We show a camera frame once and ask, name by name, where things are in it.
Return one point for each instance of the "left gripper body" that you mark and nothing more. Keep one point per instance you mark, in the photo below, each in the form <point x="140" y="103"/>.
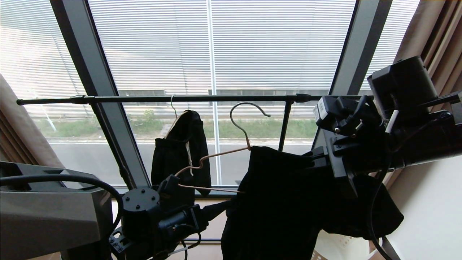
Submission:
<point x="184" y="220"/>

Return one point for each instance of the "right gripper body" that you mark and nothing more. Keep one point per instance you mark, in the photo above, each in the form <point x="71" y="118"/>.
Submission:
<point x="346" y="159"/>

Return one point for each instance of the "black garment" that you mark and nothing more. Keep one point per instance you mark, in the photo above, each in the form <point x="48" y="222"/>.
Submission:
<point x="281" y="202"/>

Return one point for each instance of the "pink clothes hanger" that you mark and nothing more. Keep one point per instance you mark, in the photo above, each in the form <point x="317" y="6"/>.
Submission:
<point x="246" y="139"/>
<point x="173" y="108"/>

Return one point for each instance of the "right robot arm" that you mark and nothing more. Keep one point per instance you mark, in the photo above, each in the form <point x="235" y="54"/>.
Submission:
<point x="426" y="137"/>

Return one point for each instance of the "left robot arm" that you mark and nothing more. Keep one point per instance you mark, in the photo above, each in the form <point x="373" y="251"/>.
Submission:
<point x="47" y="216"/>

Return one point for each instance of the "white laundry basket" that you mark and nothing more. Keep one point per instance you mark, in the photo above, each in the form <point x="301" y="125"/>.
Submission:
<point x="339" y="249"/>

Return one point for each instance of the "black clothes rack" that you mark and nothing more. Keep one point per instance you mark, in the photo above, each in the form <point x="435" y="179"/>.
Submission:
<point x="144" y="99"/>

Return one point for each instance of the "beige curtain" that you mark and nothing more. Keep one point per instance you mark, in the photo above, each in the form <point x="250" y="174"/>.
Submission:
<point x="444" y="36"/>
<point x="21" y="137"/>

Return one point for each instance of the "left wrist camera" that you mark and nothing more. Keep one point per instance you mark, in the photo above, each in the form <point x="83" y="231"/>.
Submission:
<point x="173" y="187"/>

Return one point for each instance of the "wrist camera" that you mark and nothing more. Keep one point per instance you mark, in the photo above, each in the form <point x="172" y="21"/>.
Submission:
<point x="173" y="187"/>
<point x="339" y="112"/>

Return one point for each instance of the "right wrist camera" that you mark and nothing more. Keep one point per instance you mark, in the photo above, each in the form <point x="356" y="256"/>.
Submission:
<point x="339" y="112"/>

